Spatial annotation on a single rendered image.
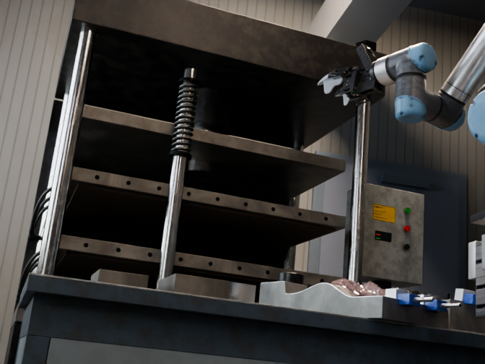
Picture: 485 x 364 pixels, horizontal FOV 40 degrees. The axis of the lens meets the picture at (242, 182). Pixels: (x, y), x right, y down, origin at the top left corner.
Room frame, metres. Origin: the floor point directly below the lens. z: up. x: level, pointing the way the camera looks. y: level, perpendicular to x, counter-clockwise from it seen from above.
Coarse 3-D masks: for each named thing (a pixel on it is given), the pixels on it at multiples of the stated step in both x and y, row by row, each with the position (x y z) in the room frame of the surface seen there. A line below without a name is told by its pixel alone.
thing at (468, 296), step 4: (456, 292) 1.90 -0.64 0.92; (460, 292) 1.88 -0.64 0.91; (464, 292) 1.87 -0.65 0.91; (468, 292) 1.87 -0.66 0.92; (472, 292) 1.88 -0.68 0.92; (456, 296) 1.90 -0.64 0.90; (460, 296) 1.88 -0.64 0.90; (464, 296) 1.87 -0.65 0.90; (468, 296) 1.85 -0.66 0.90; (472, 296) 1.83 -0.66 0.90; (464, 300) 1.87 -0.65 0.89; (468, 300) 1.85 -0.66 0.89; (472, 300) 1.83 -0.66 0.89; (464, 304) 1.87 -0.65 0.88; (468, 304) 1.86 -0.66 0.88; (472, 304) 1.84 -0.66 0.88
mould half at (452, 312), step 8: (448, 312) 1.86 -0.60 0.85; (456, 312) 1.86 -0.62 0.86; (464, 312) 1.86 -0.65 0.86; (472, 312) 1.87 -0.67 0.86; (448, 320) 1.86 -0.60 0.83; (456, 320) 1.86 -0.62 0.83; (464, 320) 1.86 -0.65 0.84; (472, 320) 1.87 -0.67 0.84; (480, 320) 1.88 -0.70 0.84; (448, 328) 1.86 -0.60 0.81; (456, 328) 1.86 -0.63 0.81; (464, 328) 1.86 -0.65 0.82; (472, 328) 1.87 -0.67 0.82; (480, 328) 1.88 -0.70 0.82
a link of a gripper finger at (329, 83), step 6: (324, 78) 1.73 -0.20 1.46; (330, 78) 1.72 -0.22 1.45; (336, 78) 1.71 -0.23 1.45; (342, 78) 1.70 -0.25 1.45; (318, 84) 1.76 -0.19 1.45; (324, 84) 1.73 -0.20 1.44; (330, 84) 1.72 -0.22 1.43; (336, 84) 1.71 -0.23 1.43; (324, 90) 1.73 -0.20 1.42; (330, 90) 1.72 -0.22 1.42
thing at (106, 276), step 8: (96, 272) 1.78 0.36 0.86; (104, 272) 1.73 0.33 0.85; (112, 272) 1.74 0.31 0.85; (120, 272) 1.74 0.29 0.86; (96, 280) 1.76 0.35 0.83; (104, 280) 1.73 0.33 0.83; (112, 280) 1.74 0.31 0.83; (120, 280) 1.74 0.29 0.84; (128, 280) 1.75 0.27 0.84; (136, 280) 1.76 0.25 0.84; (144, 280) 1.76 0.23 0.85
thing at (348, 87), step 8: (352, 72) 1.66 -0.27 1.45; (360, 72) 1.66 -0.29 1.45; (368, 72) 1.63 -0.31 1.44; (344, 80) 1.70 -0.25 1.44; (352, 80) 1.65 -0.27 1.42; (360, 80) 1.66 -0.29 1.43; (368, 80) 1.64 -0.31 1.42; (376, 80) 1.61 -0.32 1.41; (344, 88) 1.69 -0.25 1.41; (352, 88) 1.65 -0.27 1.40; (360, 88) 1.65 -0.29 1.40; (368, 88) 1.62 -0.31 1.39; (376, 88) 1.61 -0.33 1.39; (352, 96) 1.70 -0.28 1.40; (360, 96) 1.68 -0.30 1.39; (368, 96) 1.69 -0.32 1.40; (360, 104) 1.71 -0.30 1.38
